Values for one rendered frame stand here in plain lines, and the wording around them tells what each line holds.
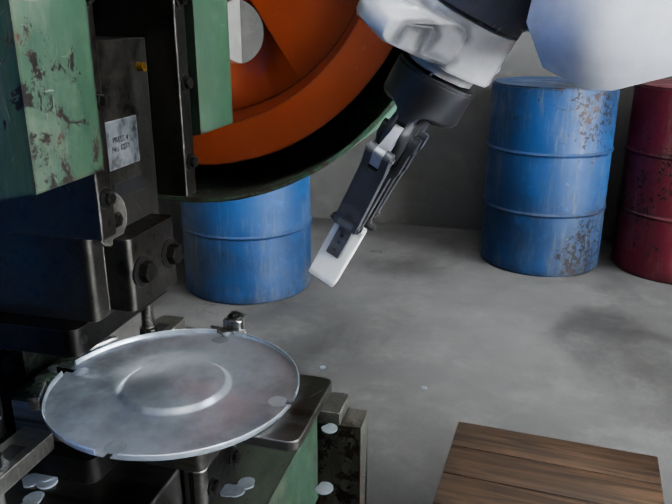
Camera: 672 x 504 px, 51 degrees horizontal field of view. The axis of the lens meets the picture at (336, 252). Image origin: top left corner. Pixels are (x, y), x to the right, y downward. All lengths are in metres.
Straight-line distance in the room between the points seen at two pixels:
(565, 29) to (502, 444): 1.15
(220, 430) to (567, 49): 0.50
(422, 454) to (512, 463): 0.64
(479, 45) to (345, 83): 0.45
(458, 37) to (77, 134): 0.33
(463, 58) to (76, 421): 0.54
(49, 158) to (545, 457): 1.17
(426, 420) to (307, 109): 1.40
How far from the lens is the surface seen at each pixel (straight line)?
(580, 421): 2.35
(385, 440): 2.15
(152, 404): 0.82
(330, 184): 4.22
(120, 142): 0.78
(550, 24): 0.51
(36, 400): 0.86
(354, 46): 1.01
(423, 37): 0.58
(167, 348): 0.95
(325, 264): 0.71
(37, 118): 0.60
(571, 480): 1.48
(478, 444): 1.53
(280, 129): 1.06
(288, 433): 0.76
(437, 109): 0.61
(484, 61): 0.61
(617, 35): 0.50
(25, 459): 0.84
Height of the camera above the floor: 1.20
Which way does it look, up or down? 19 degrees down
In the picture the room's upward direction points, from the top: straight up
